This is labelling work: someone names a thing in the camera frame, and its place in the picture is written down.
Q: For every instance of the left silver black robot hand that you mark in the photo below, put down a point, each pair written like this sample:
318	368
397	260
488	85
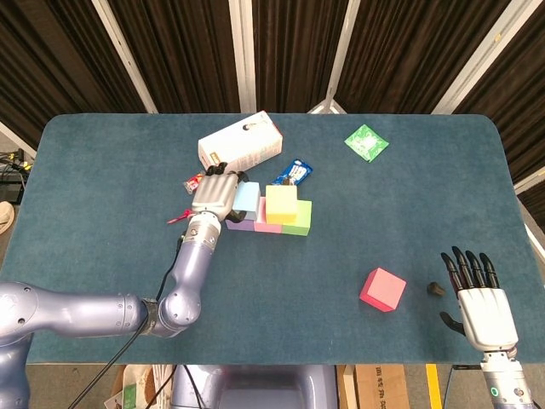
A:
215	194

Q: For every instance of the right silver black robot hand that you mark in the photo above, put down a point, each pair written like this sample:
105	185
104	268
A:
485	315

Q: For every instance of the light blue foam cube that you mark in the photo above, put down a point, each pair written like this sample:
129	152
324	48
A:
247	198

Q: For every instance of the purple foam cube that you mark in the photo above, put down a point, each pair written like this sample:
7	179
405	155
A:
244	225

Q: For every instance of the yellow foam cube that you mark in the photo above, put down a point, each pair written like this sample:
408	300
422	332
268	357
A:
281	204

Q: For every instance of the green foam cube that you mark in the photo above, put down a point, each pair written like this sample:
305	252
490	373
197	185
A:
303	219

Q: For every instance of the red foam cube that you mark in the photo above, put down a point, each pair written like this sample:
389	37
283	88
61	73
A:
381	292

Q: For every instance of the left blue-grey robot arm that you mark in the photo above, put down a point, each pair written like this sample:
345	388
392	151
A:
106	311

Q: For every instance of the small red candy packet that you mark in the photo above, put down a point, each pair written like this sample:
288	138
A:
192	183

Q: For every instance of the red feather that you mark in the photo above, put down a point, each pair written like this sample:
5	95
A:
176	219

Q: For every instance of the white cardboard carton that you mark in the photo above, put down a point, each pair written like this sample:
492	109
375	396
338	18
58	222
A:
242	149

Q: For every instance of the small black rubber cap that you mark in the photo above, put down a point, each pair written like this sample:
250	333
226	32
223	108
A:
436	289

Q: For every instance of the pink foam cube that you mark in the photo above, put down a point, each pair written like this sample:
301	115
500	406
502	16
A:
266	223

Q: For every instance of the blue cookie packet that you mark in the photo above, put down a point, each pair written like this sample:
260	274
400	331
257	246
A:
296	170

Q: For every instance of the teal table cloth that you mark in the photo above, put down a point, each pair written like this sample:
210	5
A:
127	255

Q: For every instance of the brown cardboard box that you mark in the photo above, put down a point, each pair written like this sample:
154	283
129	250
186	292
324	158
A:
379	387

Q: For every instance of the dark brown curtain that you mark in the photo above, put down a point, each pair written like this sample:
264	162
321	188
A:
191	51

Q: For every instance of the green sachet packet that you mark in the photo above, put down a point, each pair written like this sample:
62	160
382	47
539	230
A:
366	142

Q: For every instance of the blue-grey robot torso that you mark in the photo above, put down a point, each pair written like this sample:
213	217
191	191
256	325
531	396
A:
264	387

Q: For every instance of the black electronics box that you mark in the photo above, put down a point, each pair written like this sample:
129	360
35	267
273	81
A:
10	191

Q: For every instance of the straw hat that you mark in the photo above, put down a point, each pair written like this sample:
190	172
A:
6	215

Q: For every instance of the white paper bag green print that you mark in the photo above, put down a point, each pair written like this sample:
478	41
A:
127	392

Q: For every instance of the white frame pole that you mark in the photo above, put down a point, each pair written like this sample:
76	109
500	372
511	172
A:
125	55
242	55
340	55
477	55

